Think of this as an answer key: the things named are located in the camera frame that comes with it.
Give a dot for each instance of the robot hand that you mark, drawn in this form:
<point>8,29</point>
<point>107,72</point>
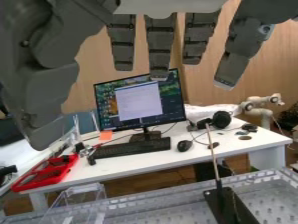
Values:
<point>39,66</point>

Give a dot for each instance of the computer monitor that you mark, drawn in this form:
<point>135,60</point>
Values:
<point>141,100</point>

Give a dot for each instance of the orange sticky note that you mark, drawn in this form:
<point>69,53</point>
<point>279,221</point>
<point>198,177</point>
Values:
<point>105,135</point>

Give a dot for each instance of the red tray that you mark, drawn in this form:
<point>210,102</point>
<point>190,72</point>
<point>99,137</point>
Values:
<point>33,178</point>
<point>66,159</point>

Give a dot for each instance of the black keyboard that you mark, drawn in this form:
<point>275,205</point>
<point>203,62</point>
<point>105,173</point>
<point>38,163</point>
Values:
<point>133,147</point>

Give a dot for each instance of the black computer mouse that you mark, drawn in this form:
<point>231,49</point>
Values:
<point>184,145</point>

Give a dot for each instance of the white desk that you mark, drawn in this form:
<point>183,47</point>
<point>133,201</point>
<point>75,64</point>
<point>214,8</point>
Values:
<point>186,160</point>

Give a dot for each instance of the black headphones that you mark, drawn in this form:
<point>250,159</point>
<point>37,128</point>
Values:
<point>220,119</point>

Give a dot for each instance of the thin stick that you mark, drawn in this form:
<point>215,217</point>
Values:
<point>212,153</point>

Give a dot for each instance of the small white jointed device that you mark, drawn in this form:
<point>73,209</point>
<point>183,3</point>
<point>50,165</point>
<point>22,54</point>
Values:
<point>260,103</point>

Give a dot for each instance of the black plate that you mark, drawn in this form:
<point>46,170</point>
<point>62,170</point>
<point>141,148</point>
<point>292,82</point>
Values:
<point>230,206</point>

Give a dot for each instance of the clear box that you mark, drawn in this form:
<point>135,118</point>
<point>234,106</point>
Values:
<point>270,196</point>

